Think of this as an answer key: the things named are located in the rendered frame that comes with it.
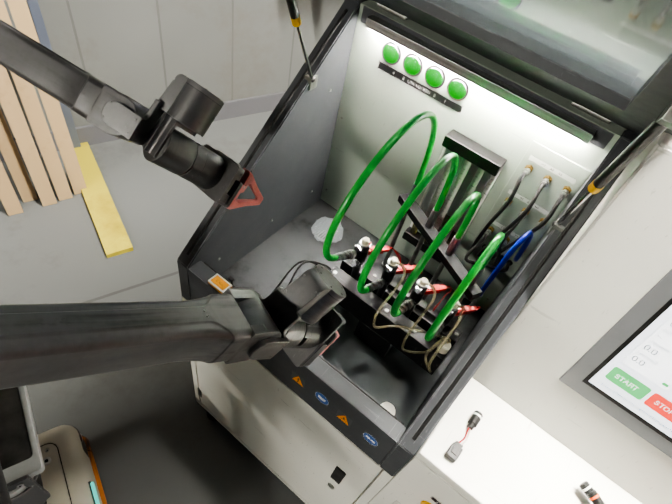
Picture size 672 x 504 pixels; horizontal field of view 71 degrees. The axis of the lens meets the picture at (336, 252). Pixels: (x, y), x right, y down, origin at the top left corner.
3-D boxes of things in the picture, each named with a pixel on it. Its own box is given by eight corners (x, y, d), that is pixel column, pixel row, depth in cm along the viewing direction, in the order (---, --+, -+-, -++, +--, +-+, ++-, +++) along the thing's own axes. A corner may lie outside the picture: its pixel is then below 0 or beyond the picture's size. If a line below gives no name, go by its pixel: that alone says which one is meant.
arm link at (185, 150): (131, 148, 66) (148, 164, 63) (157, 106, 65) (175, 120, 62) (170, 168, 72) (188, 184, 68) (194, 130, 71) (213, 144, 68)
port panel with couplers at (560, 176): (469, 242, 121) (527, 146, 98) (475, 235, 123) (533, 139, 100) (514, 271, 117) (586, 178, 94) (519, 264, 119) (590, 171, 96)
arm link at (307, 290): (211, 302, 58) (244, 361, 54) (278, 240, 55) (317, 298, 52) (264, 308, 68) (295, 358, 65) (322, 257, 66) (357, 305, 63)
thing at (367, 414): (191, 304, 125) (187, 268, 113) (204, 295, 128) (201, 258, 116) (378, 465, 107) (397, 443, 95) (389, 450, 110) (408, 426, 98)
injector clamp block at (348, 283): (318, 306, 127) (326, 273, 115) (340, 285, 133) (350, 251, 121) (422, 387, 117) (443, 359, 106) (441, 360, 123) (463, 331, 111)
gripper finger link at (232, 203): (255, 173, 83) (217, 149, 75) (279, 190, 79) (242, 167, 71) (234, 205, 83) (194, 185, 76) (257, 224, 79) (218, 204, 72)
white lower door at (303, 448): (198, 402, 177) (185, 303, 126) (203, 398, 179) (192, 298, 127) (331, 527, 159) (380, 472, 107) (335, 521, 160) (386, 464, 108)
